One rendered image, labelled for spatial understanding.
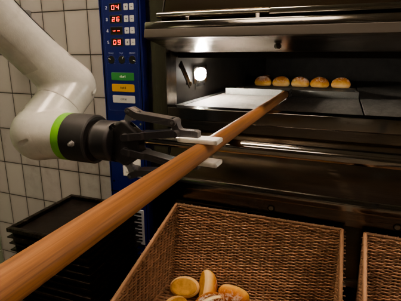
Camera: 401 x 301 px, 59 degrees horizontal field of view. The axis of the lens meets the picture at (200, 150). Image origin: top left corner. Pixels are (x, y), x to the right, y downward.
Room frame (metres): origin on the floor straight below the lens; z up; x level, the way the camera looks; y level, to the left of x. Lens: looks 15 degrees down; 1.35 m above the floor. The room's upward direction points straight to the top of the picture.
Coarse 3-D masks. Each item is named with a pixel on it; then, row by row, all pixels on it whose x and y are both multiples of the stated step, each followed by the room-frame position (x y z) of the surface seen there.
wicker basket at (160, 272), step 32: (192, 224) 1.11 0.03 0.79; (224, 224) 1.08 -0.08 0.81; (256, 224) 1.05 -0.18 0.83; (288, 224) 1.01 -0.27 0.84; (160, 256) 1.03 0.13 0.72; (192, 256) 1.08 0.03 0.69; (224, 256) 1.05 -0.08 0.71; (256, 256) 1.02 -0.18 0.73; (320, 256) 0.96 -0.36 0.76; (128, 288) 0.85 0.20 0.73; (160, 288) 1.01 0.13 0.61; (256, 288) 0.99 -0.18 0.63; (288, 288) 0.96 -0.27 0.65; (320, 288) 0.93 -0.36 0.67
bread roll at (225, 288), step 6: (222, 288) 0.97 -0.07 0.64; (228, 288) 0.96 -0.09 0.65; (234, 288) 0.96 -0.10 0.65; (240, 288) 0.96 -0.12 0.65; (222, 294) 0.96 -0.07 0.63; (228, 294) 0.95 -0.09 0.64; (234, 294) 0.94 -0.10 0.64; (240, 294) 0.94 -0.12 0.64; (246, 294) 0.95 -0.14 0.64; (228, 300) 0.94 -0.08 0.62; (234, 300) 0.93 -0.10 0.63; (240, 300) 0.93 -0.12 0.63; (246, 300) 0.94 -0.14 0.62
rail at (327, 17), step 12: (144, 24) 1.07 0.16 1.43; (156, 24) 1.05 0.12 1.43; (168, 24) 1.04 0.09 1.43; (180, 24) 1.03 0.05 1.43; (192, 24) 1.01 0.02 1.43; (204, 24) 1.00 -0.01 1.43; (216, 24) 0.99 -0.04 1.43; (228, 24) 0.98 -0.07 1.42; (240, 24) 0.96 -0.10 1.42; (252, 24) 0.95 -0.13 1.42; (264, 24) 0.94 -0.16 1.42; (276, 24) 0.93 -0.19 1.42; (288, 24) 0.92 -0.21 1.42
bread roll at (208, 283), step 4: (204, 272) 1.01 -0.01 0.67; (208, 272) 1.01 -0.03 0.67; (212, 272) 1.03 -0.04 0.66; (200, 276) 1.03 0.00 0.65; (204, 276) 1.00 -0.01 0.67; (208, 276) 1.00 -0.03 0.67; (212, 276) 1.01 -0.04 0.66; (200, 280) 1.01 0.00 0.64; (204, 280) 0.99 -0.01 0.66; (208, 280) 0.99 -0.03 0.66; (212, 280) 0.99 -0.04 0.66; (216, 280) 1.01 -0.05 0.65; (200, 284) 1.00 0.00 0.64; (204, 284) 0.98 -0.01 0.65; (208, 284) 0.98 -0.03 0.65; (212, 284) 0.98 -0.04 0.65; (216, 284) 0.99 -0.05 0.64; (200, 288) 0.99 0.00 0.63; (204, 288) 0.97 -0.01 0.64; (208, 288) 0.97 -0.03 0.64; (212, 288) 0.98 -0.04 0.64; (216, 288) 0.99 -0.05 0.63; (200, 292) 0.98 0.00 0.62; (204, 292) 0.96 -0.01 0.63
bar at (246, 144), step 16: (160, 144) 0.79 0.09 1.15; (176, 144) 0.78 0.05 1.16; (192, 144) 0.76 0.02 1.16; (240, 144) 0.72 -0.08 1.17; (256, 144) 0.72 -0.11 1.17; (272, 144) 0.71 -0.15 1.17; (288, 144) 0.70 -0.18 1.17; (304, 160) 0.68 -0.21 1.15; (320, 160) 0.67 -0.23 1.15; (336, 160) 0.65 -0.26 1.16; (352, 160) 0.64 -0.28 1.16; (368, 160) 0.63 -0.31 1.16; (384, 160) 0.62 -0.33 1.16; (400, 160) 0.61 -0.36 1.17
